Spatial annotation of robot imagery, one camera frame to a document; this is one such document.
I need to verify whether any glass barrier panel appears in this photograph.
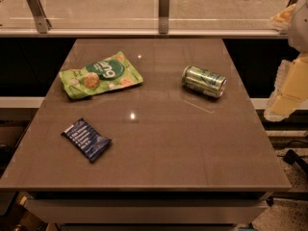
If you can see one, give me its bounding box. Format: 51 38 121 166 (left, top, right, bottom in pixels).
0 0 289 38

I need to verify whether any left metal rail bracket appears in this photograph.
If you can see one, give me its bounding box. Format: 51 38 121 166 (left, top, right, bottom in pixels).
26 0 52 34

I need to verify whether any green snack bag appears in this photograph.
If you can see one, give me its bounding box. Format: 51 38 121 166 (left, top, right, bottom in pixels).
59 51 143 99

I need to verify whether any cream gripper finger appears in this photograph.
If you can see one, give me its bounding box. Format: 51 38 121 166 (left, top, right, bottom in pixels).
269 4 295 30
264 53 308 122

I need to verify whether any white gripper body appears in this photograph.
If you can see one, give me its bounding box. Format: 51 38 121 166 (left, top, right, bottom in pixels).
288 0 308 52

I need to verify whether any green soda can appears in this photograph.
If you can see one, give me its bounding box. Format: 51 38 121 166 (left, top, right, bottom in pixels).
182 65 226 98

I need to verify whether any dark blue snack packet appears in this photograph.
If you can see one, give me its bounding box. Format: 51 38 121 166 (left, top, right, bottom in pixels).
62 118 112 163

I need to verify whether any middle metal rail bracket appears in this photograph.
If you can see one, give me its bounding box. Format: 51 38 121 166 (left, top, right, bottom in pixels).
158 0 169 34

